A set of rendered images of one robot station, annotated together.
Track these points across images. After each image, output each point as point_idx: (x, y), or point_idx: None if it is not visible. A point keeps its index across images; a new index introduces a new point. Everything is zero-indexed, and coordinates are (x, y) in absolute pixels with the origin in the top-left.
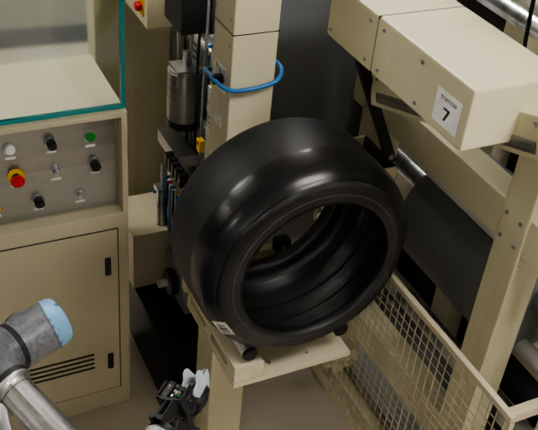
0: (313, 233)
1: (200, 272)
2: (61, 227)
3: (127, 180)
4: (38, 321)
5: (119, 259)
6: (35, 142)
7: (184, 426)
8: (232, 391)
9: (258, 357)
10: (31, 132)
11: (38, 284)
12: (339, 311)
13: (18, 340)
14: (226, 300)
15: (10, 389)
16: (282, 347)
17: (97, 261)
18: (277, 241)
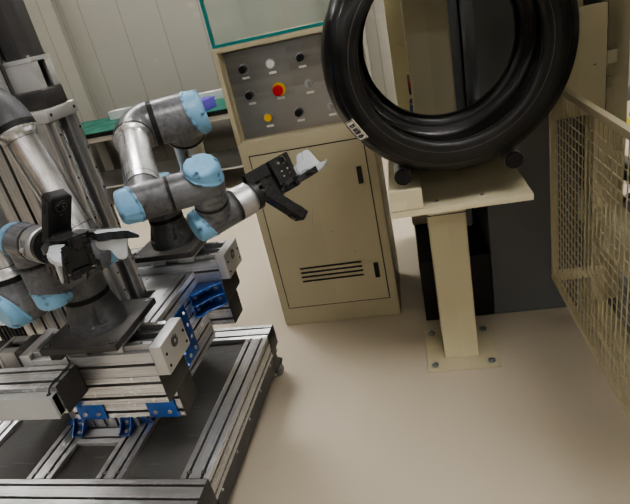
0: (500, 78)
1: (322, 62)
2: (315, 133)
3: None
4: (171, 97)
5: (369, 169)
6: (289, 57)
7: (281, 197)
8: (460, 287)
9: (417, 186)
10: (284, 48)
11: (305, 186)
12: (497, 123)
13: (147, 106)
14: (345, 87)
15: (121, 134)
16: (458, 192)
17: (350, 169)
18: (471, 102)
